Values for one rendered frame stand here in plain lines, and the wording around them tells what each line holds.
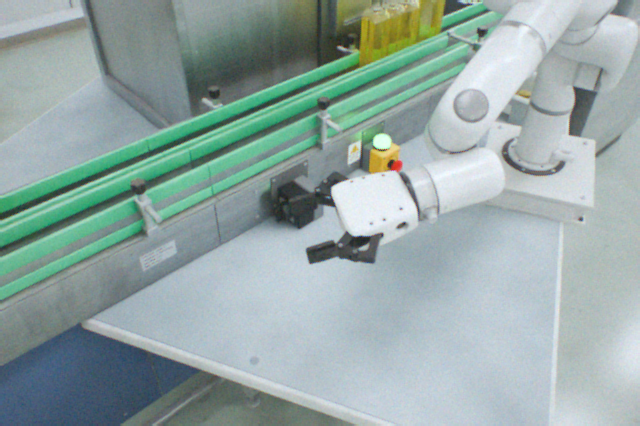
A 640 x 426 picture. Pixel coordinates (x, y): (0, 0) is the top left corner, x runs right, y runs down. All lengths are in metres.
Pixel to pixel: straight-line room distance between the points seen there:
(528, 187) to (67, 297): 1.04
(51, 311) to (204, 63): 0.68
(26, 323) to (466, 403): 0.80
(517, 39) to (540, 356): 0.59
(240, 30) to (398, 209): 0.83
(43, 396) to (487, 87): 1.05
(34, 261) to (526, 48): 0.88
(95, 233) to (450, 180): 0.66
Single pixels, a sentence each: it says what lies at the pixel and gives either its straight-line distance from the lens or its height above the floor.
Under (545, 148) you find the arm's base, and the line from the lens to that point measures 1.42.
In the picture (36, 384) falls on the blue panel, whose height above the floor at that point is 0.64.
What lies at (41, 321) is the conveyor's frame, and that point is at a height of 0.81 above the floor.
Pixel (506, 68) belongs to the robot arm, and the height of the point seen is 1.29.
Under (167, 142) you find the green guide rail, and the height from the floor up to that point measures 0.94.
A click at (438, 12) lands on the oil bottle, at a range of 1.69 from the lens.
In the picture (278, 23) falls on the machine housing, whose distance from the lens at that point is 1.51.
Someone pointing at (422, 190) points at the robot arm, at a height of 1.17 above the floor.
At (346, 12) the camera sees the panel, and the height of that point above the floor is 1.04.
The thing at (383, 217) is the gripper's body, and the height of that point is 1.14.
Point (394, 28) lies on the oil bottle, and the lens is 1.55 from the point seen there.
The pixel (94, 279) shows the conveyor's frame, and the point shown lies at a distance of 1.13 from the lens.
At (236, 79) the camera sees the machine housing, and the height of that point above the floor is 0.95.
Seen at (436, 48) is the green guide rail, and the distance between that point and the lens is 1.68.
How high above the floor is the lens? 1.62
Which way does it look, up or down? 42 degrees down
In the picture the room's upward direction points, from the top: straight up
